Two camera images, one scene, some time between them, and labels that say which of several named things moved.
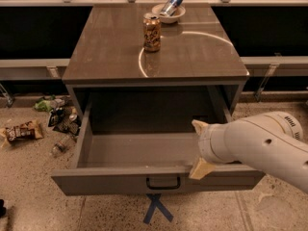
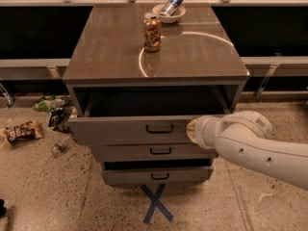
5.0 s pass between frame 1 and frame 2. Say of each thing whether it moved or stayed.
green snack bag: stayed
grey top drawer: moved
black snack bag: stayed
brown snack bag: stayed
